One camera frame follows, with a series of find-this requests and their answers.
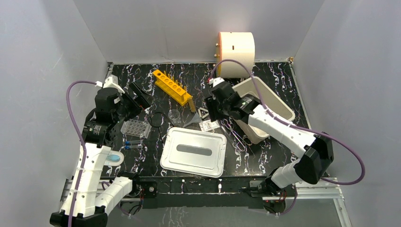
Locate white clay triangle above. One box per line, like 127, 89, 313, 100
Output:
198, 107, 209, 119

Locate black ring with rod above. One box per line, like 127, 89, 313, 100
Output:
148, 112, 166, 146

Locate test tube brush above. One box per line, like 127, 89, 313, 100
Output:
188, 99, 196, 113

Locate clear plastic funnel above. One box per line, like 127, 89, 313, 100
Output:
183, 113, 202, 128

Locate yellow test tube rack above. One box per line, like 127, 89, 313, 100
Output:
152, 70, 192, 106

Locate small clear beaker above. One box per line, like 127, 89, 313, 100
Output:
167, 109, 181, 125

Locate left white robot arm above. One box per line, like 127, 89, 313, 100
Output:
50, 81, 150, 227

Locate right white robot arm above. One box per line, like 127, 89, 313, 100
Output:
205, 78, 333, 196

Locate small clear plastic bag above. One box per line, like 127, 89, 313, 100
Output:
199, 120, 220, 132

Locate clear well plate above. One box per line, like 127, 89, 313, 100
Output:
121, 119, 151, 139

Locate beige plastic bin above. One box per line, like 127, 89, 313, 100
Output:
232, 77, 296, 145

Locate metal crucible tongs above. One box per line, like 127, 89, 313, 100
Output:
219, 120, 250, 152

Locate blue capped tube upper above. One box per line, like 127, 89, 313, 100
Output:
124, 140, 142, 145

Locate blue capped tube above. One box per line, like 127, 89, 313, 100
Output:
124, 144, 142, 149
124, 140, 142, 145

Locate blue capped tube lower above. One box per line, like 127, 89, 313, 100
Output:
124, 144, 142, 149

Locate white bin lid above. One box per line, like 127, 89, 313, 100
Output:
160, 127, 227, 178

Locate blue petri dish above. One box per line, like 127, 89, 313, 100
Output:
104, 151, 124, 166

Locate cream cylindrical device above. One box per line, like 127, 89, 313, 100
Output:
215, 32, 255, 79

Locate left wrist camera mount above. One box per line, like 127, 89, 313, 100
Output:
95, 74, 125, 94

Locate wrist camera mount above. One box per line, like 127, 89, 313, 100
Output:
95, 74, 125, 94
208, 77, 225, 88

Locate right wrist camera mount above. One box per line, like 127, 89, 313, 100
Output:
208, 77, 225, 88

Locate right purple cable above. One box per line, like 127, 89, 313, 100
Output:
209, 59, 366, 185

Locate purple cable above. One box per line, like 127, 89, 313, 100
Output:
209, 59, 366, 185
66, 80, 103, 227

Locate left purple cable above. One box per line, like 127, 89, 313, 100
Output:
66, 80, 103, 227

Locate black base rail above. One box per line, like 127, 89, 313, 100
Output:
134, 176, 295, 211

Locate aluminium frame rail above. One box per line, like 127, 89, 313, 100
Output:
61, 177, 345, 202

